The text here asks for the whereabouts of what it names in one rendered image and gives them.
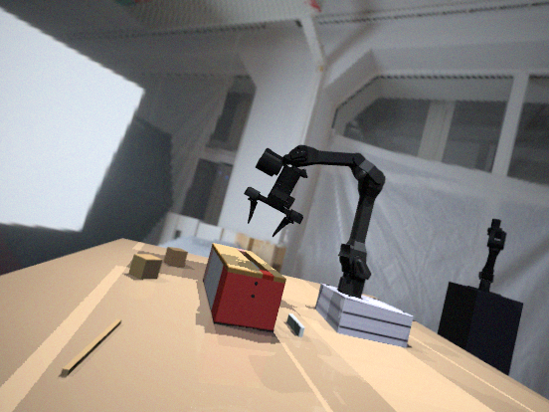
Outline tan cardboard cube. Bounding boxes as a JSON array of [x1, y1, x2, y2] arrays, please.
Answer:
[[129, 254, 163, 279], [164, 247, 188, 267]]

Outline long olive-tan square bar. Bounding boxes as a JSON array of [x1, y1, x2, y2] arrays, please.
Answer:
[[61, 319, 121, 376]]

